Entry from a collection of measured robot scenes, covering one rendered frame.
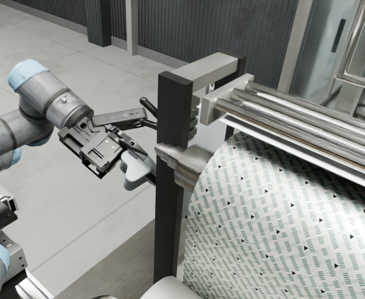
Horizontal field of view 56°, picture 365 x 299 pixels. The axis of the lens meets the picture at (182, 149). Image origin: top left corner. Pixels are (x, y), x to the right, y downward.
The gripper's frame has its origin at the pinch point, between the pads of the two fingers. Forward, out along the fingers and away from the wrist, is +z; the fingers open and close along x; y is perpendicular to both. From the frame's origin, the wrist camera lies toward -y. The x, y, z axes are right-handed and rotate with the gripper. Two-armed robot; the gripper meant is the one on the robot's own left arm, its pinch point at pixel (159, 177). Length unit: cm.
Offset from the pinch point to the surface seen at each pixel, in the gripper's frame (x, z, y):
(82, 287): -25.1, 1.7, 23.5
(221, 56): 21.2, -3.9, -14.8
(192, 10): -207, -114, -242
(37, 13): -394, -357, -218
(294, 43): -10, 2, -64
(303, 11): -2, -2, -67
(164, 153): 18.4, 0.0, 3.5
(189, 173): 22.3, 4.7, 4.9
